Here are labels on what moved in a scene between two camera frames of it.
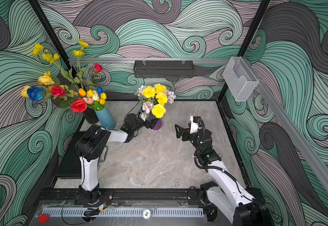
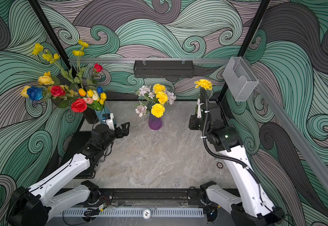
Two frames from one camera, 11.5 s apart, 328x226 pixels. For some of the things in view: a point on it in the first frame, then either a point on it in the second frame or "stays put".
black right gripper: x=187 y=133 -> x=192 y=126
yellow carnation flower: x=149 y=92 -> x=203 y=83
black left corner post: x=51 y=36 stays put
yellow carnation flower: x=158 y=110 stays put
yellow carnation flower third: x=159 y=88 stays put
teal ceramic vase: x=105 y=119 stays put
